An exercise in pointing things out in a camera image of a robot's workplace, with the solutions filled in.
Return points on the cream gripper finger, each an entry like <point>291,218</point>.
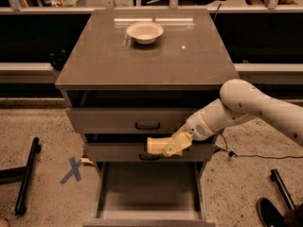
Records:
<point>178,142</point>

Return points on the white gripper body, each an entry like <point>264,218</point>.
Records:
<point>198,128</point>

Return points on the yellow sponge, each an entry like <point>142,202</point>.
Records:
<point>157,145</point>

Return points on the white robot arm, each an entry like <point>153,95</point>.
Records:
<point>238,102</point>

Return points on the bottom grey drawer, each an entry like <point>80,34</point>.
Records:
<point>149,194</point>

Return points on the grey drawer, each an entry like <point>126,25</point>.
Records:
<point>149,194</point>
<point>137,152</point>
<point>128,120</point>

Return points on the top grey drawer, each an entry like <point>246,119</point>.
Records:
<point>128,120</point>

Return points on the grey drawer cabinet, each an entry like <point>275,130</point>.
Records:
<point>184,68</point>

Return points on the middle grey drawer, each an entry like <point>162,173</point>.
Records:
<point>137,152</point>

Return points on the black stand leg right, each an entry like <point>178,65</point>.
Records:
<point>275,177</point>

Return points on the black stand leg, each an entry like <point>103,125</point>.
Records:
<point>21,174</point>
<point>275,177</point>

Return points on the white bowl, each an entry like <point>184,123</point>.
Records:
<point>145,32</point>

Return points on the blue tape cross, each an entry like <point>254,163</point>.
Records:
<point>74,171</point>

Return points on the black shoe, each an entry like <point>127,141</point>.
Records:
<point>268,214</point>

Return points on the black stand leg left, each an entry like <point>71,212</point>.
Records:
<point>21,174</point>

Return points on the black clamp on rail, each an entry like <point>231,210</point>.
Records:
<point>58,61</point>

